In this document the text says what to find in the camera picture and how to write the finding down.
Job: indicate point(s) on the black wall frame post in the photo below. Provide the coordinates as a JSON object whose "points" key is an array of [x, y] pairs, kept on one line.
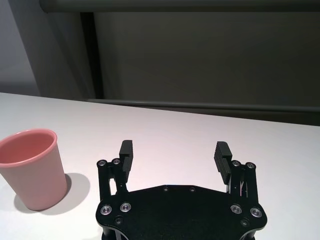
{"points": [[91, 55]]}

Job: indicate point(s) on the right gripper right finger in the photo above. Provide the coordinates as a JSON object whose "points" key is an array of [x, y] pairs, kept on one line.
{"points": [[222, 160]]}

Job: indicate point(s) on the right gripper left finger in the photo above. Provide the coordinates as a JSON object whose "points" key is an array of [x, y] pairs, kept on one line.
{"points": [[126, 160]]}

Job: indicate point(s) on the pink plastic cup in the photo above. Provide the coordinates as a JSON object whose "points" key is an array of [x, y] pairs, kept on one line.
{"points": [[37, 180]]}

